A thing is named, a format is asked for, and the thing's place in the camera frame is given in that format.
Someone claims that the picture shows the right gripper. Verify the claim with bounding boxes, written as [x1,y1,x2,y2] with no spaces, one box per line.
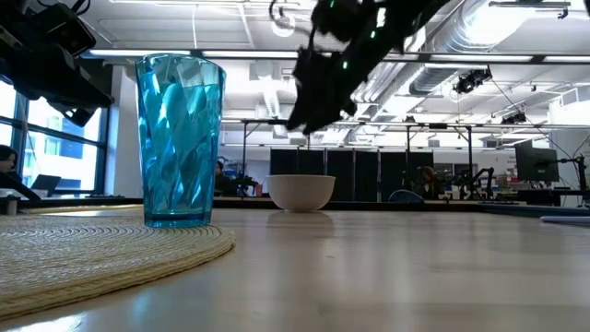
[285,45,370,136]

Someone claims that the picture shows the white ribbed bowl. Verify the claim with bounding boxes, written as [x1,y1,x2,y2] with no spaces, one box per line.
[265,173,337,214]

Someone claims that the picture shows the lavender utensil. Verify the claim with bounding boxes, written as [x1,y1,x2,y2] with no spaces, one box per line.
[538,215,590,228]

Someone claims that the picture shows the black partition panels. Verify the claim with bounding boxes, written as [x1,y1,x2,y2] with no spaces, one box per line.
[269,148,435,203]

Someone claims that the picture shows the long overhead light strip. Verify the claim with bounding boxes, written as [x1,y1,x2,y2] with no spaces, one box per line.
[81,48,590,65]

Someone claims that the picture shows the white ceiling dome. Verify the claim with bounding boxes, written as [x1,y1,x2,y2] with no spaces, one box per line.
[270,13,297,39]

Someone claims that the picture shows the person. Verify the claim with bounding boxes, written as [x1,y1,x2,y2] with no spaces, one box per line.
[214,160,239,197]
[0,144,42,202]
[414,165,442,200]

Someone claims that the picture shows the blue chair back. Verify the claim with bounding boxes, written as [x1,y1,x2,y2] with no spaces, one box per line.
[388,188,426,204]

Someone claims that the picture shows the blue transparent plastic cup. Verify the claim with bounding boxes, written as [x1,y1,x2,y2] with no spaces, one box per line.
[135,53,228,230]

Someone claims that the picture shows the black computer monitor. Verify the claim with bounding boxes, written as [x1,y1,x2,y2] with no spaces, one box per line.
[513,139,561,184]

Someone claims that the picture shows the round woven straw placemat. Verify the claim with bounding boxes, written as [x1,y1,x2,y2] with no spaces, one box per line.
[0,209,237,322]

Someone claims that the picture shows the dark laptop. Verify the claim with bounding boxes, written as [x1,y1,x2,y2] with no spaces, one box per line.
[29,173,63,198]

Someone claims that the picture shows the black table edge rail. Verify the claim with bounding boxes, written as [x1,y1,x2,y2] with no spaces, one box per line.
[0,196,590,219]

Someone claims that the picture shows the black metal workstation frame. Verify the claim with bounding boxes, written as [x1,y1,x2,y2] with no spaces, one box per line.
[239,118,476,200]

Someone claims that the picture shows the black overhead camera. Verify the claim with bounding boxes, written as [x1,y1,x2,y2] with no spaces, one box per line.
[454,66,493,96]

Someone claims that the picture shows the silver ceiling air duct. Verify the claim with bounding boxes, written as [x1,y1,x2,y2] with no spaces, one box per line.
[352,0,513,116]

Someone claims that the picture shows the black window frame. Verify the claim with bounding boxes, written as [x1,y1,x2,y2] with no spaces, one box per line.
[0,80,111,197]

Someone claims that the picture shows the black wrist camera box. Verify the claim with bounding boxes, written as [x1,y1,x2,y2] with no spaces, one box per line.
[39,3,97,57]

